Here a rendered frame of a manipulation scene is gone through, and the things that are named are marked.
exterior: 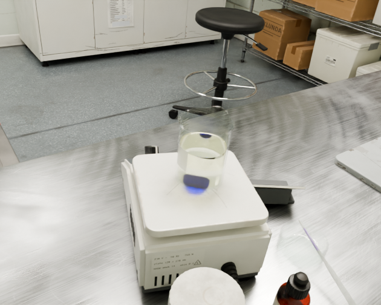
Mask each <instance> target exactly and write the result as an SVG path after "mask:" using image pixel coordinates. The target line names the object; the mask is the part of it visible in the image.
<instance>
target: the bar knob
mask: <svg viewBox="0 0 381 305"><path fill-rule="evenodd" d="M145 154H159V151H158V146H145Z"/></svg>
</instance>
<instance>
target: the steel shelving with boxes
mask: <svg viewBox="0 0 381 305"><path fill-rule="evenodd" d="M268 1H271V0H268ZM275 1H276V0H275ZM275 1H272V2H275ZM278 1H280V0H278ZM286 1H292V2H289V3H288V2H286ZM281 2H282V3H283V4H281V5H282V8H280V9H270V10H263V11H261V12H260V13H259V16H260V17H262V18H263V20H264V21H265V24H264V28H263V30H261V31H260V32H258V33H255V36H254V40H255V41H256V42H257V43H261V44H263V45H264V46H265V47H267V48H268V49H267V50H266V51H262V50H261V49H260V48H258V47H257V46H256V44H255V43H253V45H247V40H248V38H246V37H245V40H244V45H243V48H242V49H243V53H242V57H241V58H242V59H241V62H244V57H245V53H246V51H247V50H249V49H250V48H254V49H256V50H258V51H260V52H262V53H263V54H266V55H267V56H269V57H271V58H273V59H275V60H276V61H277V60H283V62H282V63H283V64H285V65H287V66H289V67H292V68H294V69H296V70H295V71H294V69H293V70H292V69H290V68H288V67H286V66H284V65H282V66H283V67H285V69H284V68H282V67H280V66H278V65H276V64H279V63H280V62H278V61H277V62H278V63H277V62H275V61H273V60H272V59H271V58H267V57H266V56H265V55H260V53H259V52H257V53H256V52H254V50H249V51H250V52H249V51H247V52H249V53H251V54H253V53H252V52H254V53H256V54H257V57H260V58H261V57H265V58H267V59H265V58H264V59H263V58H261V59H263V60H265V61H267V60H270V61H271V62H270V63H271V64H274V65H276V66H278V67H280V68H282V69H284V70H286V71H288V72H290V71H292V72H293V73H292V72H290V73H292V74H295V72H296V71H297V70H303V71H306V72H308V75H311V76H314V77H316V79H317V78H318V79H319V80H322V81H324V82H326V83H328V84H329V83H332V82H337V81H340V80H344V79H348V78H351V77H356V76H360V75H363V74H368V73H372V72H375V71H379V70H381V61H379V59H380V56H381V36H379V35H377V34H374V33H373V32H372V33H369V32H367V31H365V30H362V29H361V28H360V29H361V30H360V29H357V28H354V27H362V26H363V25H361V26H359V25H360V24H357V23H353V25H356V24H357V25H356V26H353V27H352V26H348V25H349V24H352V23H350V22H353V21H356V22H358V23H362V24H366V25H370V26H372V27H375V26H374V25H371V24H369V23H363V22H360V21H368V22H370V23H373V24H376V25H379V26H378V27H375V28H379V27H381V0H281ZM295 2H296V3H295ZM275 3H277V4H280V3H278V2H277V1H276V2H275ZM286 3H287V4H288V5H291V6H292V5H293V4H290V3H295V4H294V6H297V7H290V8H293V9H296V8H298V7H299V8H300V10H299V9H296V10H299V11H302V12H305V13H308V12H306V11H305V10H308V11H309V13H308V14H311V15H314V13H311V12H310V11H313V12H315V13H317V14H318V15H319V14H321V15H324V16H326V17H327V18H328V19H326V18H323V17H324V16H317V15H314V16H317V17H320V18H323V19H326V20H329V21H332V20H337V21H338V20H340V21H343V22H344V23H347V24H348V25H345V24H344V23H341V22H340V23H339V22H336V21H332V22H336V23H338V24H342V25H344V26H338V27H330V28H320V29H318V30H317V33H316V40H313V41H307V38H308V34H309V31H310V27H311V20H312V19H310V18H308V17H306V16H303V15H300V14H298V13H295V12H293V11H291V10H288V9H286V8H285V6H287V5H286ZM297 4H302V5H303V6H308V7H307V8H308V9H306V8H303V7H301V6H298V5H297ZM287 7H289V6H287ZM301 8H303V9H305V10H302V9H301ZM311 8H315V9H312V10H309V9H311ZM316 11H320V12H316ZM323 13H326V14H323ZM330 15H331V16H330ZM332 16H335V17H332ZM329 17H331V18H334V19H329ZM339 18H341V19H344V20H341V19H339ZM370 20H373V21H370ZM348 21H350V22H348ZM370 26H367V27H370ZM362 28H365V29H367V30H369V31H375V32H377V33H380V34H381V32H379V31H376V30H372V29H369V28H366V27H362ZM379 29H380V30H381V28H379ZM250 46H251V47H250ZM251 51H252V52H251ZM253 55H255V54H253ZM258 55H260V56H258ZM255 56H256V55H255ZM272 61H273V62H275V63H272ZM378 61H379V62H378ZM267 62H269V61H267ZM279 65H281V64H279ZM287 68H288V69H290V70H288V69H287ZM307 68H309V69H308V71H307V70H305V69H307ZM298 72H299V71H297V72H296V73H298ZM298 74H300V75H301V76H302V77H301V78H303V79H305V80H306V79H310V80H313V79H311V78H312V77H311V78H309V76H306V75H303V74H301V73H298ZM295 75H297V74H295ZM297 76H298V75H297ZM303 76H305V77H307V78H304V77H303ZM299 77H300V76H299ZM307 81H309V80H307ZM313 81H315V80H313ZM309 82H311V83H313V82H312V81H309ZM315 83H318V84H319V85H320V84H321V85H324V84H322V83H319V82H317V81H315V82H314V83H313V84H315ZM315 85H317V84H315ZM319 85H317V86H319Z"/></svg>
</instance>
